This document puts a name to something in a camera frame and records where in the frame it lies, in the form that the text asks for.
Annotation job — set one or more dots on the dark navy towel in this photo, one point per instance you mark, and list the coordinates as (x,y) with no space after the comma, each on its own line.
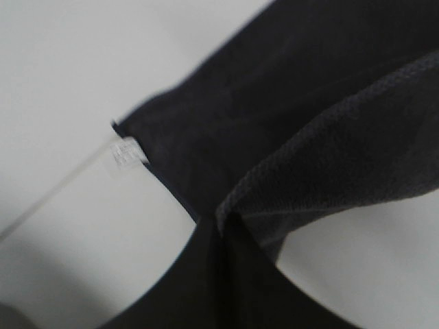
(313,108)

